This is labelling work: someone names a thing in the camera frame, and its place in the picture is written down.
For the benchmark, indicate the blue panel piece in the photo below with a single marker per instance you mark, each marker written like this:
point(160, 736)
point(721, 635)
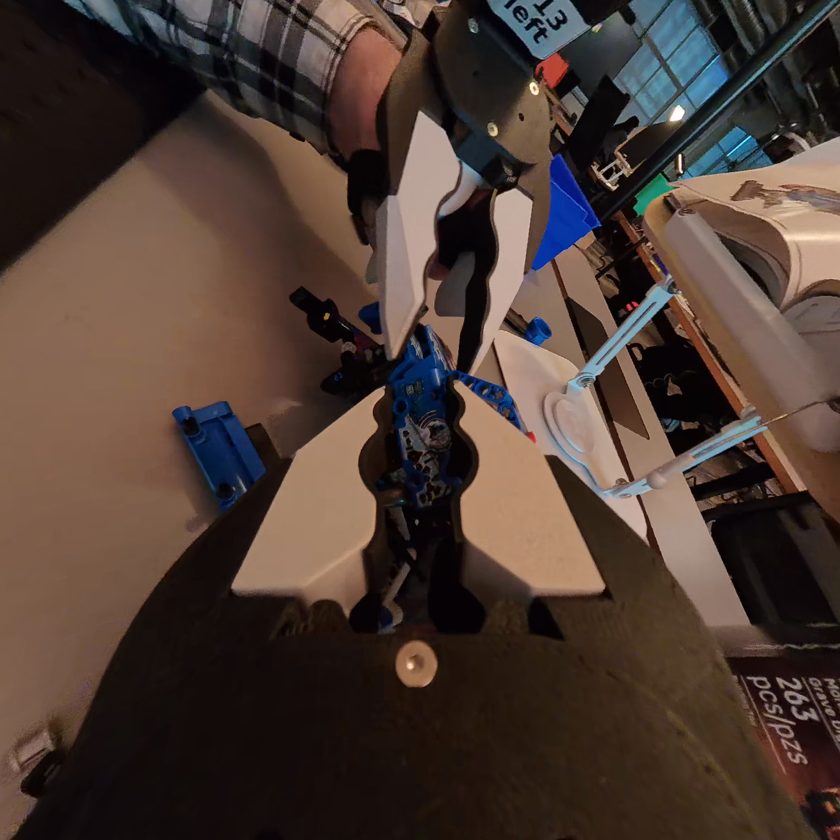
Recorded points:
point(216, 446)

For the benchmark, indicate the black toy set box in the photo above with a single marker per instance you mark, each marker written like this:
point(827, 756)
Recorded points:
point(787, 722)

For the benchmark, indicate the open instruction booklet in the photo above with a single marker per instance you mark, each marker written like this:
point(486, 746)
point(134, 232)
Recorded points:
point(787, 229)

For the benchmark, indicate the toy truck model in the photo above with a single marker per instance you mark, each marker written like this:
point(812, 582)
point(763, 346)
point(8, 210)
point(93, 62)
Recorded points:
point(420, 394)

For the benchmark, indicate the black pin grey head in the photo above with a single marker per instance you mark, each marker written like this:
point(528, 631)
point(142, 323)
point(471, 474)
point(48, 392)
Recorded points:
point(29, 748)

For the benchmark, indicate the blue wheel hub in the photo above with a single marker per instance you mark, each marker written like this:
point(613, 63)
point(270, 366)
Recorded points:
point(539, 331)

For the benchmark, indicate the white book stand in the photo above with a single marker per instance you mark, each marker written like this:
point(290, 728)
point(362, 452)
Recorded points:
point(525, 374)

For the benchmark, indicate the grey desk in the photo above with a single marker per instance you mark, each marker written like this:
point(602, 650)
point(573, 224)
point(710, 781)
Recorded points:
point(131, 328)

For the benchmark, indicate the blue storage bin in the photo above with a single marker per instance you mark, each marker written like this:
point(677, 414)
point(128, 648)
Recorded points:
point(564, 210)

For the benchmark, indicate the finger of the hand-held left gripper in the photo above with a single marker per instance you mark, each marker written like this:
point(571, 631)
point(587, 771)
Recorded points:
point(512, 249)
point(407, 249)

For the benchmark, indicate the person's left hand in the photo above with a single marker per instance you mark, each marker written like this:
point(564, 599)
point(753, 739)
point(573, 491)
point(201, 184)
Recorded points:
point(361, 92)

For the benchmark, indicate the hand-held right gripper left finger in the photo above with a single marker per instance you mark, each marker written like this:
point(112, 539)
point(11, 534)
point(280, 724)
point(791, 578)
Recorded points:
point(308, 525)

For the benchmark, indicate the person's left forearm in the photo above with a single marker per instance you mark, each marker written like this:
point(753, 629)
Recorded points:
point(229, 39)

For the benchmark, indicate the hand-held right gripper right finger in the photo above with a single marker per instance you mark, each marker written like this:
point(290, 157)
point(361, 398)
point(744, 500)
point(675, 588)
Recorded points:
point(531, 525)

